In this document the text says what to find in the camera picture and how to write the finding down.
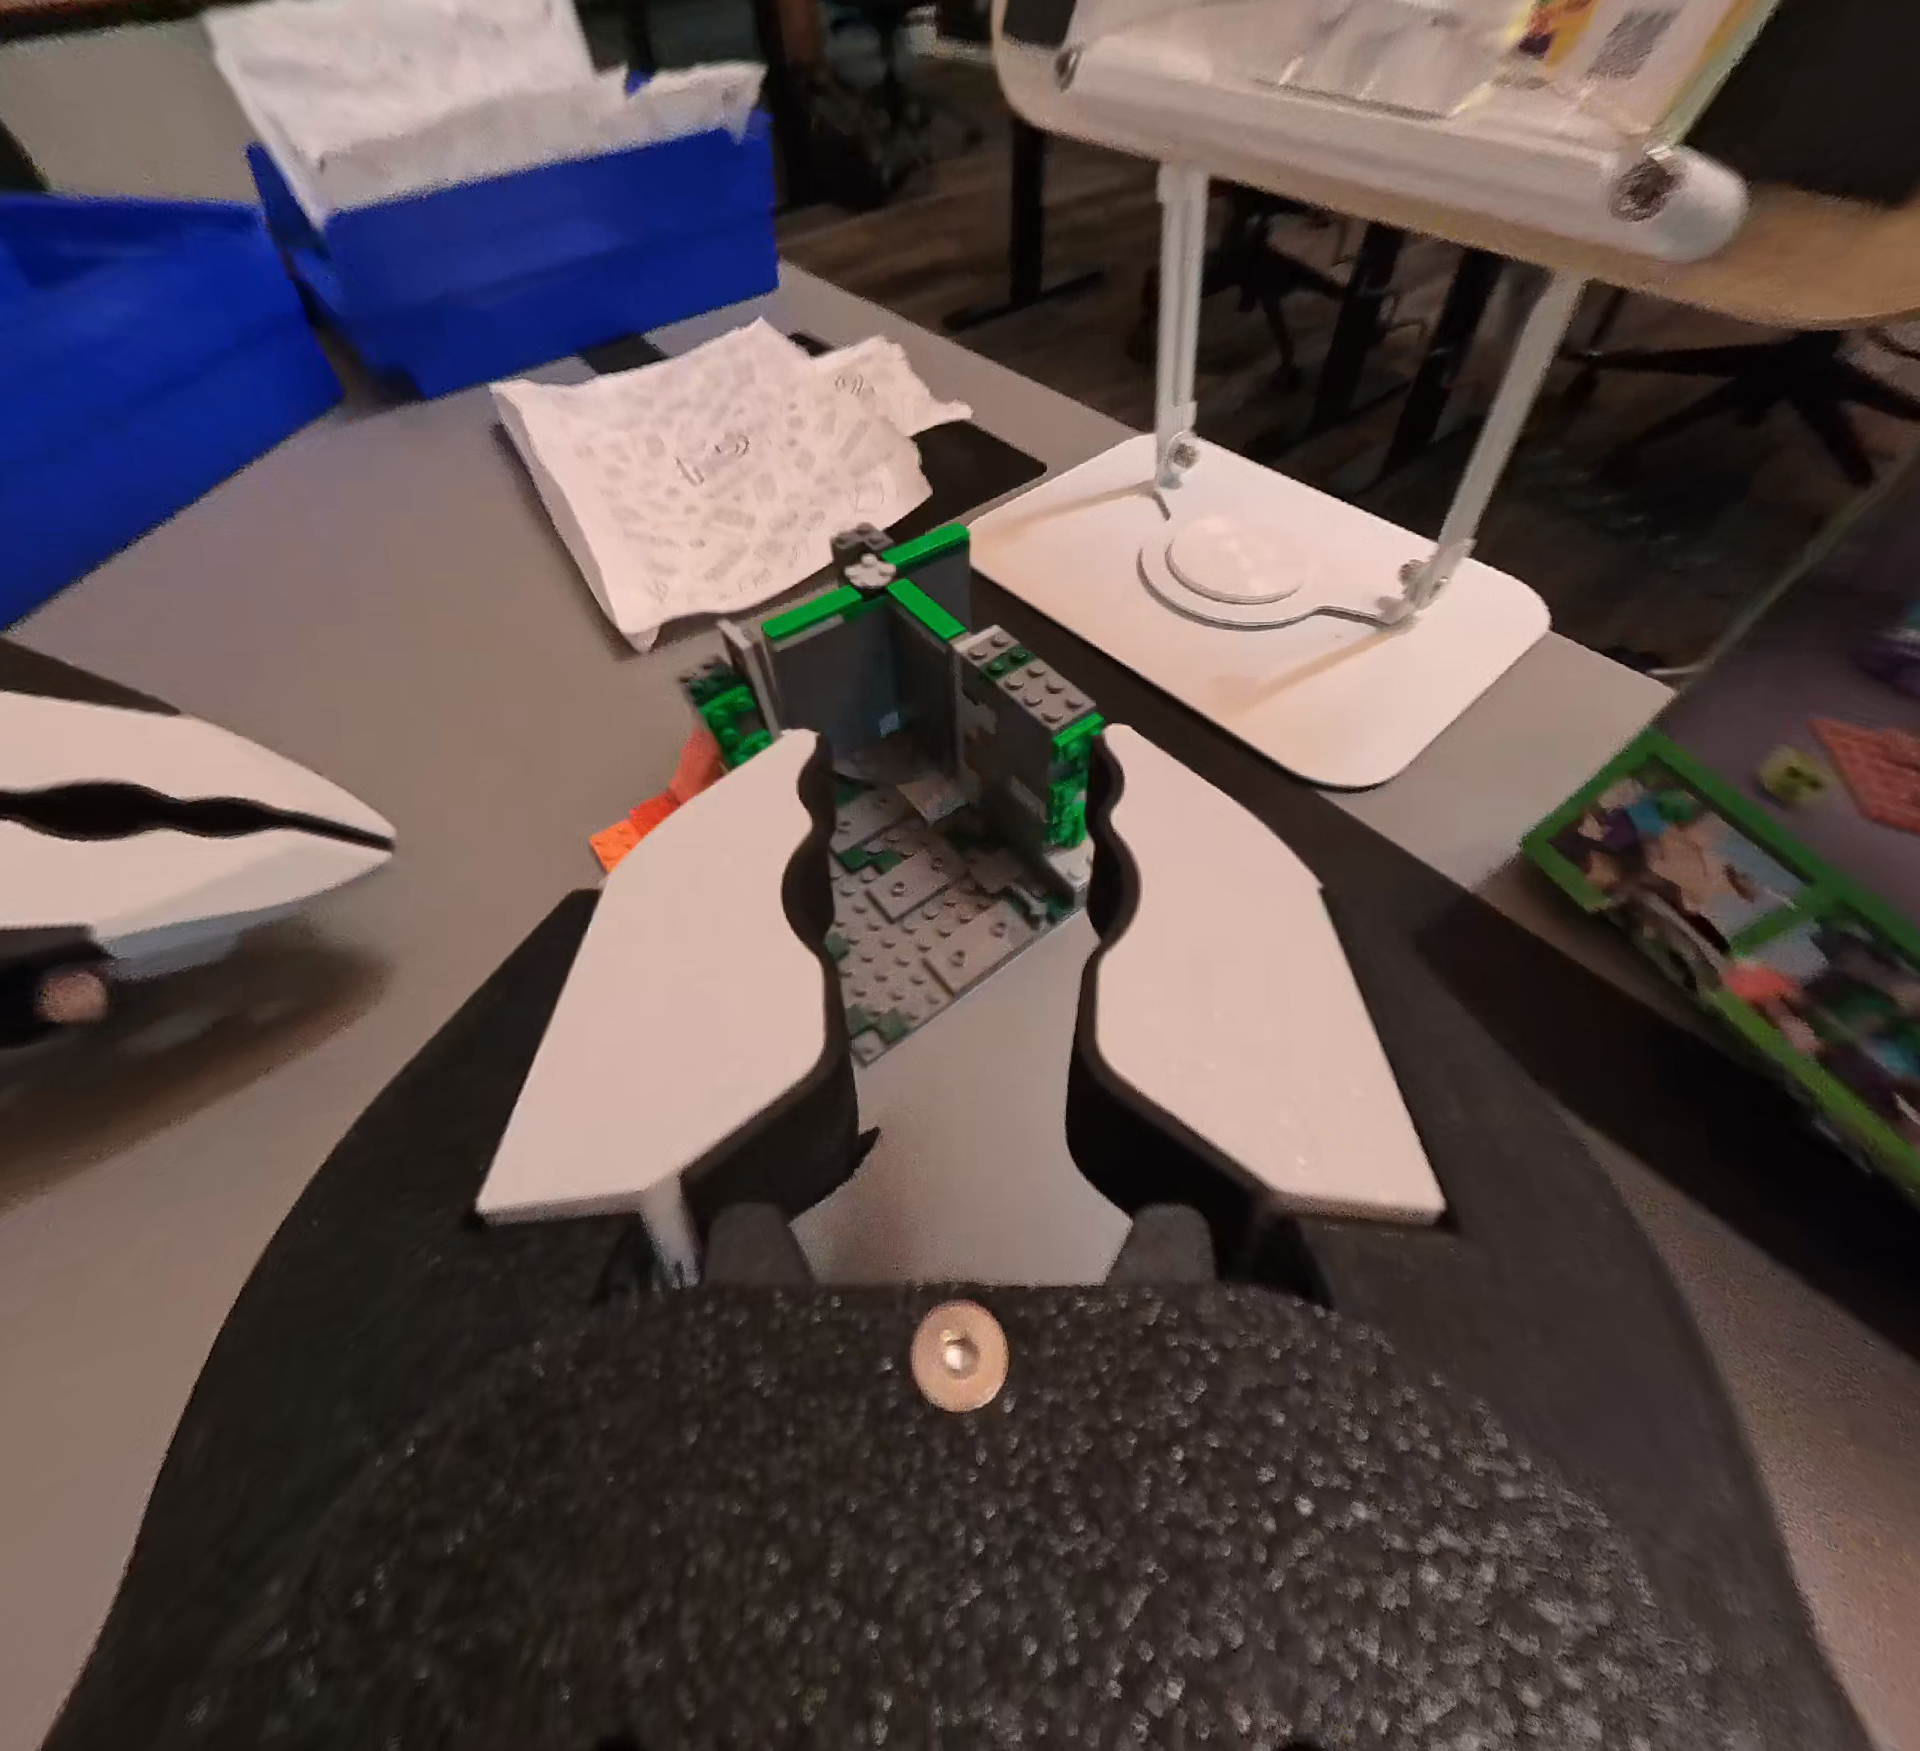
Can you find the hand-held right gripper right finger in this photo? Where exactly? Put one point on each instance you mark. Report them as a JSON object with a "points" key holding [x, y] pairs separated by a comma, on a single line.
{"points": [[1261, 1016]]}

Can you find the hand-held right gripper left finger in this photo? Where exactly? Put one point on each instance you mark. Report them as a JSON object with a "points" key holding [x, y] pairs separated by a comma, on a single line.
{"points": [[676, 1032]]}

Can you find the white book stand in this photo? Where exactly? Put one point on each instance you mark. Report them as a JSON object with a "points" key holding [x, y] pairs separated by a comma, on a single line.
{"points": [[1350, 686]]}

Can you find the blue plastic bin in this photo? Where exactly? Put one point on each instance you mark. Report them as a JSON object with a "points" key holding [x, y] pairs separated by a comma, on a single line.
{"points": [[555, 268], [136, 386]]}

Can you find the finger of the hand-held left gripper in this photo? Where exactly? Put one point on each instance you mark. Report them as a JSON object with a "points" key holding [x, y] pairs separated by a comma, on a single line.
{"points": [[166, 882], [149, 761]]}

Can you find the torn printed paper bag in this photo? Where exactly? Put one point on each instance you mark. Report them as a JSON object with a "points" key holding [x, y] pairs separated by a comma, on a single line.
{"points": [[704, 476]]}

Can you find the person's left hand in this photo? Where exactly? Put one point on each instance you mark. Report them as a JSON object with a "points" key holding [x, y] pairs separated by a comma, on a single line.
{"points": [[74, 1000]]}

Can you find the black office chair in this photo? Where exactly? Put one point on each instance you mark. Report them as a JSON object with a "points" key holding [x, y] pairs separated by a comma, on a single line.
{"points": [[900, 27], [1725, 386]]}

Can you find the green lego box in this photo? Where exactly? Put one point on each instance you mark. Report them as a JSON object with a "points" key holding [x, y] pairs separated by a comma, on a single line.
{"points": [[1725, 910]]}

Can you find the grey green lego building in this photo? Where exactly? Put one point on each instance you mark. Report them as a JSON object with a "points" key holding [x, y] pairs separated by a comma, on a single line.
{"points": [[900, 671]]}

